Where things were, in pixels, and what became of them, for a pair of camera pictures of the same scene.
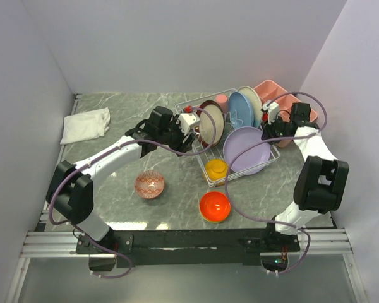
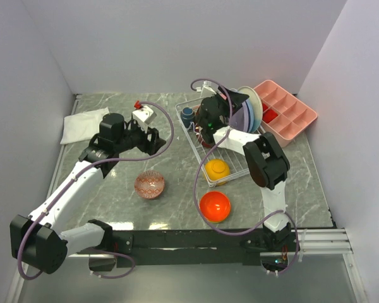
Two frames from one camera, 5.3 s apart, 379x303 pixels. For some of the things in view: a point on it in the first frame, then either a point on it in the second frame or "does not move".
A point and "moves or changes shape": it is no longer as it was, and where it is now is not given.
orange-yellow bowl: (216, 169) does not move
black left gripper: (180, 146) -> (151, 146)
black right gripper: (267, 132) -> (237, 99)
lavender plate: (254, 160) moves or changes shape
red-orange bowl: (215, 207) does not move
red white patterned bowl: (149, 184) does not move
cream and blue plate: (256, 104) does not move
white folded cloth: (85, 125) does not move
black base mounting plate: (189, 247) does not move
